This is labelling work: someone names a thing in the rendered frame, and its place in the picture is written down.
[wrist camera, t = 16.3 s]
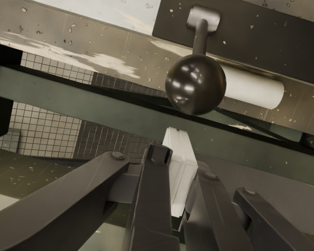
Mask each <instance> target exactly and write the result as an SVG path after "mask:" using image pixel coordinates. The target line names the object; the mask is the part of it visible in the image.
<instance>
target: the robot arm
mask: <svg viewBox="0 0 314 251"><path fill-rule="evenodd" d="M119 202H120V203H131V207H130V211H129V216H128V220H127V225H126V229H125V234H124V238H123V243H122V247H121V251H180V243H179V237H175V236H173V235H172V221H171V216H175V217H178V218H179V216H182V213H183V210H184V207H185V211H184V214H183V217H182V220H181V223H180V226H179V229H178V232H180V231H181V230H182V229H184V231H183V233H184V238H185V247H186V251H314V244H313V243H312V242H311V241H310V240H309V239H307V238H306V237H305V236H304V235H303V234H302V233H301V232H300V231H299V230H298V229H297V228H296V227H295V226H293V225H292V224H291V223H290V222H289V221H288V220H287V219H286V218H285V217H284V216H283V215H282V214H280V213H279V212H278V211H277V210H276V209H275V208H274V207H273V206H272V205H271V204H270V203H269V202H268V201H266V200H265V199H264V198H263V197H262V196H261V195H260V194H259V193H257V192H256V191H255V190H253V189H251V188H248V187H237V188H236V191H235V193H232V192H230V191H227V190H226V189H225V187H224V185H223V183H222V181H221V179H220V178H219V177H217V176H215V175H214V174H213V173H211V171H210V169H209V166H208V165H207V164H205V163H204V162H202V161H198V160H196V159H195V155H194V152H193V149H192V146H191V143H190V140H189V137H188V134H187V132H186V131H182V130H179V131H177V130H176V129H175V128H172V127H169V128H167V130H166V133H165V136H164V140H163V143H162V144H158V143H149V144H148V148H146V149H145V152H144V156H143V159H142V162H141V164H138V165H133V164H130V158H129V157H127V156H126V155H124V154H122V153H120V152H117V151H108V152H105V153H103V154H102V155H100V156H98V157H96V158H94V159H93V160H91V161H89V162H87V163H85V164H83V165H82V166H80V167H78V168H76V169H74V170H73V171H71V172H69V173H67V174H65V175H64V176H62V177H60V178H58V179H56V180H55V181H53V182H51V183H49V184H47V185H46V186H44V187H42V188H40V189H38V190H37V191H35V192H33V193H31V194H29V195H28V196H26V197H24V198H22V199H20V200H19V201H17V202H15V203H13V204H11V205H10V206H8V207H6V208H4V209H2V210H1V211H0V251H78V250H79V249H80V248H81V247H82V246H83V245H84V244H85V243H86V241H87V240H88V239H89V238H90V237H91V236H92V235H93V234H94V233H95V232H96V231H97V230H98V228H99V227H100V226H101V225H102V224H103V223H104V222H105V221H106V220H107V219H108V218H109V217H110V215H111V214H112V213H113V212H114V211H115V210H116V208H117V206H118V203H119ZM253 223H254V230H253V232H252V235H251V237H250V236H249V235H248V233H249V231H250V228H251V226H252V224H253Z"/></svg>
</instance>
